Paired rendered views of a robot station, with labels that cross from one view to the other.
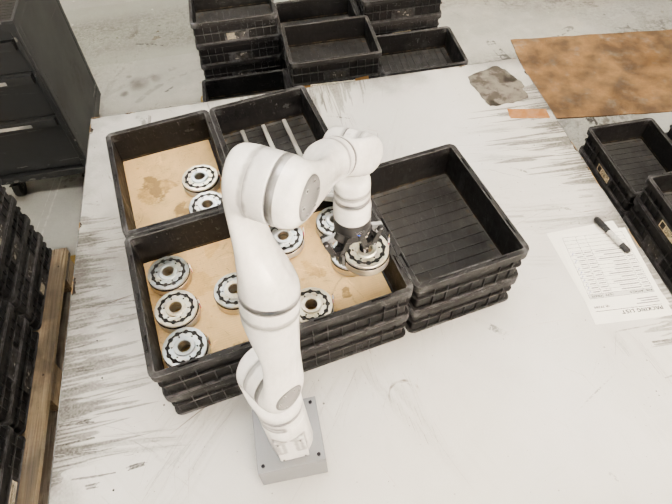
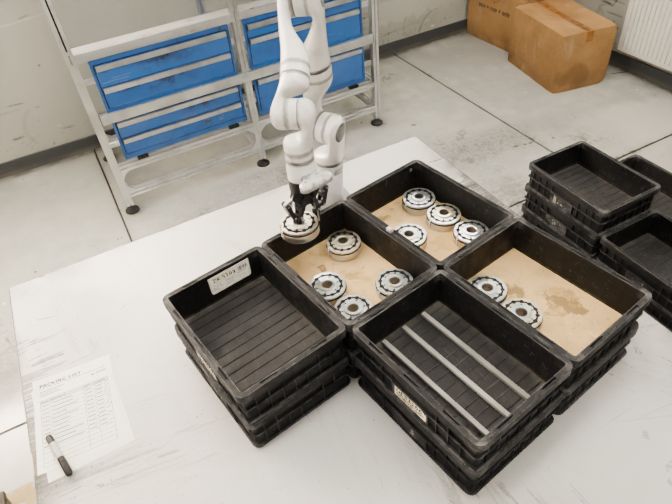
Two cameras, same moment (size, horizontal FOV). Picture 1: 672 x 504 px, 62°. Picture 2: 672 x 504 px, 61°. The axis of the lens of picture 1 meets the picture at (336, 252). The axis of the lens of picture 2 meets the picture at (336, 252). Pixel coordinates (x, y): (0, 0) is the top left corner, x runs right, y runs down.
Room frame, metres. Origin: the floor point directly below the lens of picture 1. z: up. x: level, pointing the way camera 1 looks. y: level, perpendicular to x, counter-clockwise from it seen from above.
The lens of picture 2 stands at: (1.86, -0.28, 1.96)
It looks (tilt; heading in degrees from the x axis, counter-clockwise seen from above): 43 degrees down; 165
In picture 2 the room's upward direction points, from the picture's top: 6 degrees counter-clockwise
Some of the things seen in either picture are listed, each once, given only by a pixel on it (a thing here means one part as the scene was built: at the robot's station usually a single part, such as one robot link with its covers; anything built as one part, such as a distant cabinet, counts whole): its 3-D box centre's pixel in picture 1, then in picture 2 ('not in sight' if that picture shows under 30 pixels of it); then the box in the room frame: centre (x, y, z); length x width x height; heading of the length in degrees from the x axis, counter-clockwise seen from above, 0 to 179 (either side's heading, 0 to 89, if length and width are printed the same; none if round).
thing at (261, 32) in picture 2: not in sight; (309, 53); (-1.21, 0.52, 0.60); 0.72 x 0.03 x 0.56; 99
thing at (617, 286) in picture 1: (609, 270); (77, 411); (0.84, -0.75, 0.70); 0.33 x 0.23 x 0.01; 9
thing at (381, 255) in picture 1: (365, 249); (299, 222); (0.72, -0.07, 1.01); 0.10 x 0.10 x 0.01
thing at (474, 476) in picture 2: not in sight; (452, 388); (1.19, 0.15, 0.76); 0.40 x 0.30 x 0.12; 18
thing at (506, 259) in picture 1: (436, 211); (250, 315); (0.90, -0.26, 0.92); 0.40 x 0.30 x 0.02; 18
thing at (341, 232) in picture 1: (352, 226); (304, 188); (0.71, -0.04, 1.11); 0.08 x 0.08 x 0.09
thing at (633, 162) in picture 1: (632, 173); not in sight; (1.62, -1.27, 0.26); 0.40 x 0.30 x 0.23; 9
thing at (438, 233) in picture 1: (433, 224); (254, 328); (0.90, -0.26, 0.87); 0.40 x 0.30 x 0.11; 18
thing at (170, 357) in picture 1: (184, 347); (418, 197); (0.58, 0.35, 0.86); 0.10 x 0.10 x 0.01
